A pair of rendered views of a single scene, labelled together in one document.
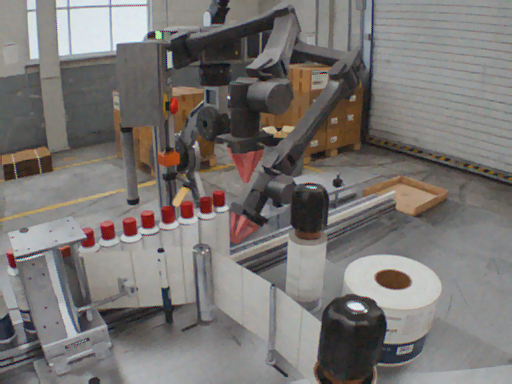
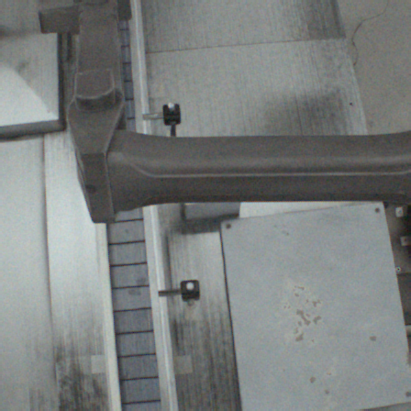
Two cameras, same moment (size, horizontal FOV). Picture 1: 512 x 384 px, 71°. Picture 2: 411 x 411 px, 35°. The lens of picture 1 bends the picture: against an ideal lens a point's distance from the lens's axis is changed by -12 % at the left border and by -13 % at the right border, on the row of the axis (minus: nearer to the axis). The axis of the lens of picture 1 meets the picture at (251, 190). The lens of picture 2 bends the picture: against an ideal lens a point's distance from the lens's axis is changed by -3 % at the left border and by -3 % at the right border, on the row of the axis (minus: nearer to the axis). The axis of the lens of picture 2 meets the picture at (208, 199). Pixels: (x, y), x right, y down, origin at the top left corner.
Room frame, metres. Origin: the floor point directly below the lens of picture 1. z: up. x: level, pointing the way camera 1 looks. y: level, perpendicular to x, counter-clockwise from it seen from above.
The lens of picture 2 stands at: (1.53, -0.49, 1.99)
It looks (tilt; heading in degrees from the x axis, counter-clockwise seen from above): 71 degrees down; 119
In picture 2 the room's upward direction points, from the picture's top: 3 degrees clockwise
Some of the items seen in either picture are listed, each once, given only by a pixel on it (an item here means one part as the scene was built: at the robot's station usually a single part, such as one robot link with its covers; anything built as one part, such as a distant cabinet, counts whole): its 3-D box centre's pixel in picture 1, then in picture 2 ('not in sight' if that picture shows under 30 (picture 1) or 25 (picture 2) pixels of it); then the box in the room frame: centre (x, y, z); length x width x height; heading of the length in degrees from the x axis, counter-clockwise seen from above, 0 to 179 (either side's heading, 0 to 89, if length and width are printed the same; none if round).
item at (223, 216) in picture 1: (219, 227); not in sight; (0.99, 0.08, 0.98); 0.05 x 0.05 x 0.20
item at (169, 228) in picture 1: (170, 245); not in sight; (0.89, 0.20, 0.98); 0.05 x 0.05 x 0.20
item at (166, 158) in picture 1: (177, 211); not in sight; (0.96, 0.19, 1.05); 0.10 x 0.04 x 0.33; 38
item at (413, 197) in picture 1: (406, 193); not in sight; (1.57, -0.67, 0.85); 0.30 x 0.26 x 0.04; 128
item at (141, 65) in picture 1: (147, 80); not in sight; (0.96, 0.25, 1.38); 0.17 x 0.10 x 0.19; 3
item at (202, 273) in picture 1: (203, 285); not in sight; (0.72, 0.10, 0.97); 0.05 x 0.05 x 0.19
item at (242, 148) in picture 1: (240, 161); not in sight; (0.78, 0.02, 1.23); 0.07 x 0.07 x 0.09; 40
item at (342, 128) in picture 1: (312, 109); not in sight; (5.32, -0.81, 0.57); 1.20 x 0.85 x 1.14; 130
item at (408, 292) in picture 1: (387, 308); not in sight; (0.66, -0.28, 0.95); 0.20 x 0.20 x 0.14
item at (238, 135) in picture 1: (244, 126); not in sight; (0.79, 0.01, 1.30); 0.10 x 0.07 x 0.07; 130
